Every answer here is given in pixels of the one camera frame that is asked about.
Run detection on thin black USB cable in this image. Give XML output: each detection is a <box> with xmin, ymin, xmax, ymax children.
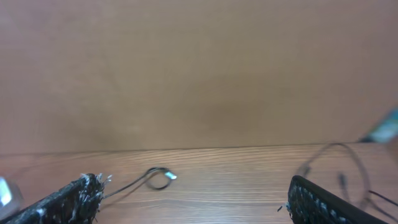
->
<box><xmin>295</xmin><ymin>142</ymin><xmax>373</xmax><ymax>209</ymax></box>

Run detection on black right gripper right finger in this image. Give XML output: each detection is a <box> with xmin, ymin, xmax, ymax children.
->
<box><xmin>284</xmin><ymin>175</ymin><xmax>385</xmax><ymax>224</ymax></box>

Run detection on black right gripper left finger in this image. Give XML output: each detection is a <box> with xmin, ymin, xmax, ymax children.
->
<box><xmin>1</xmin><ymin>174</ymin><xmax>111</xmax><ymax>224</ymax></box>

